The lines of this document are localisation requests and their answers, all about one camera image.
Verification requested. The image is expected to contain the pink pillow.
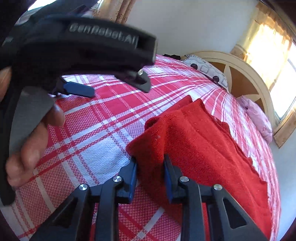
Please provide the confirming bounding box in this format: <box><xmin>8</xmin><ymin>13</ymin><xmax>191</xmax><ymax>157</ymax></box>
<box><xmin>237</xmin><ymin>96</ymin><xmax>273</xmax><ymax>144</ymax></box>

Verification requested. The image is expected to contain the yellow curtain centre right panel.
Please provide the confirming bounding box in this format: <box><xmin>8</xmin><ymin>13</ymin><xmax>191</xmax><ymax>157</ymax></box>
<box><xmin>273</xmin><ymin>108</ymin><xmax>296</xmax><ymax>149</ymax></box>

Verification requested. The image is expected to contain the grey patterned pillow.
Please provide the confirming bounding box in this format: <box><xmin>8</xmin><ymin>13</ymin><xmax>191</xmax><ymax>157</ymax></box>
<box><xmin>181</xmin><ymin>54</ymin><xmax>229</xmax><ymax>92</ymax></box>

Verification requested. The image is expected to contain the yellow curtain panel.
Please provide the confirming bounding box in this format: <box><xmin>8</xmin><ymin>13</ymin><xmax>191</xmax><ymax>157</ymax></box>
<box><xmin>231</xmin><ymin>1</ymin><xmax>295</xmax><ymax>90</ymax></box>
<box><xmin>273</xmin><ymin>108</ymin><xmax>296</xmax><ymax>149</ymax></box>

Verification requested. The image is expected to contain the yellow curtain side window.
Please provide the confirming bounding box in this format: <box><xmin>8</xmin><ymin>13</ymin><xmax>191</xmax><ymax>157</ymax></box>
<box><xmin>92</xmin><ymin>0</ymin><xmax>136</xmax><ymax>24</ymax></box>

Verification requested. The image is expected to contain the red embroidered knit sweater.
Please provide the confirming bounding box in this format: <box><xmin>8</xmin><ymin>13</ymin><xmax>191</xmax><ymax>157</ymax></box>
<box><xmin>126</xmin><ymin>96</ymin><xmax>272</xmax><ymax>237</ymax></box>

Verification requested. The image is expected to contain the yellow curtain centre left panel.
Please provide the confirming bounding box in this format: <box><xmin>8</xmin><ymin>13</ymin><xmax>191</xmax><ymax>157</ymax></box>
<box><xmin>231</xmin><ymin>1</ymin><xmax>295</xmax><ymax>90</ymax></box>

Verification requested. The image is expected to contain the black cloth beside bed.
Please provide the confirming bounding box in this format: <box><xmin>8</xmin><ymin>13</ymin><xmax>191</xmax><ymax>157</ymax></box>
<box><xmin>163</xmin><ymin>54</ymin><xmax>181</xmax><ymax>60</ymax></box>

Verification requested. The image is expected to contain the red white plaid bedspread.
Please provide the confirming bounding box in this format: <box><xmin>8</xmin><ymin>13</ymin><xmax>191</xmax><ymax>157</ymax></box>
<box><xmin>1</xmin><ymin>56</ymin><xmax>281</xmax><ymax>240</ymax></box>

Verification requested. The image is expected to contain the person's left hand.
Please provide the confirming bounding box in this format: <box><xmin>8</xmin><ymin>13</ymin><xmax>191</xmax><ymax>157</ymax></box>
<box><xmin>0</xmin><ymin>67</ymin><xmax>66</xmax><ymax>188</ymax></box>

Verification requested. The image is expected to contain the cream wooden headboard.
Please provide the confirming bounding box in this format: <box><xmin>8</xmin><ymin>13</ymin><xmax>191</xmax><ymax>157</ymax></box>
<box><xmin>194</xmin><ymin>51</ymin><xmax>275</xmax><ymax>128</ymax></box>

